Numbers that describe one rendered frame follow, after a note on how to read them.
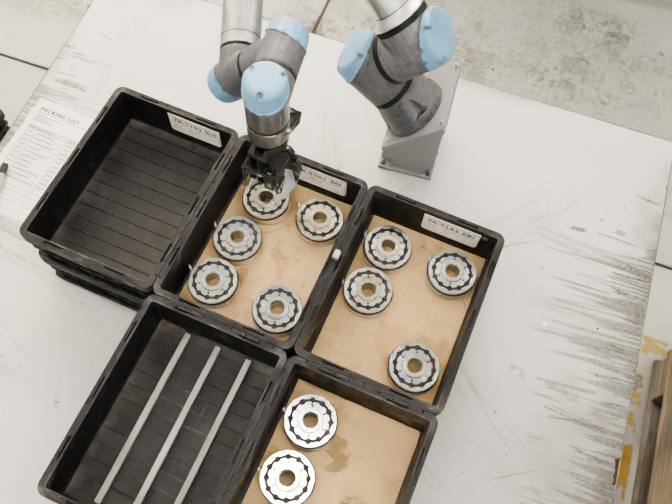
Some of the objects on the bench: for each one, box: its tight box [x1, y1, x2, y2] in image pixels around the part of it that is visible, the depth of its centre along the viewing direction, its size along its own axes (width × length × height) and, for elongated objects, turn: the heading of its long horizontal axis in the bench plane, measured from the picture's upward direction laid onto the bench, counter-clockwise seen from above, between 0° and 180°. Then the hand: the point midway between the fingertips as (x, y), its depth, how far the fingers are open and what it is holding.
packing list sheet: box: [0, 98, 94, 221], centre depth 173 cm, size 33×23×1 cm
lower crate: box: [39, 256, 143, 312], centre depth 162 cm, size 40×30×12 cm
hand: (278, 179), depth 144 cm, fingers open, 5 cm apart
